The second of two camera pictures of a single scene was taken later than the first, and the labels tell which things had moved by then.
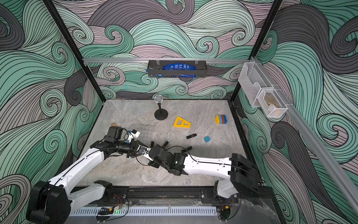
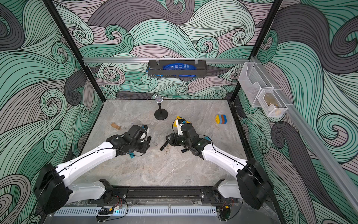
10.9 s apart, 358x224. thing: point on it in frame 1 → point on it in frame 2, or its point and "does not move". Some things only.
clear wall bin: x=260 y=90 does not move
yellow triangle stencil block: x=175 y=124 does not move
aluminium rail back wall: x=165 y=60 does not move
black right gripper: x=156 y=161 → x=176 y=140
